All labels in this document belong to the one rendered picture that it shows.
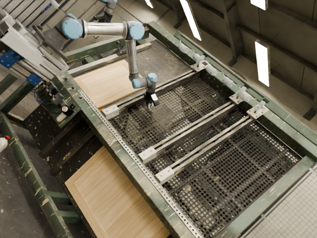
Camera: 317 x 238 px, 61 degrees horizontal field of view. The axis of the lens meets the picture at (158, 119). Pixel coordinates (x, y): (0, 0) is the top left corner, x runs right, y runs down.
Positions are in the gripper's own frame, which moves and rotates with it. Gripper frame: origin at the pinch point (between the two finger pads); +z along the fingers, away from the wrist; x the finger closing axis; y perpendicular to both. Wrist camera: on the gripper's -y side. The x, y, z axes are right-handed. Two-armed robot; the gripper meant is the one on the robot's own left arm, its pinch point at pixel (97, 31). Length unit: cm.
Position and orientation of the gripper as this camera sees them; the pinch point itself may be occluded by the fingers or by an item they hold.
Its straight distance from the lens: 270.7
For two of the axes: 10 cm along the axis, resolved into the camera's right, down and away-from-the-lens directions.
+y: 6.8, 0.3, 7.4
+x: -5.7, -6.0, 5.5
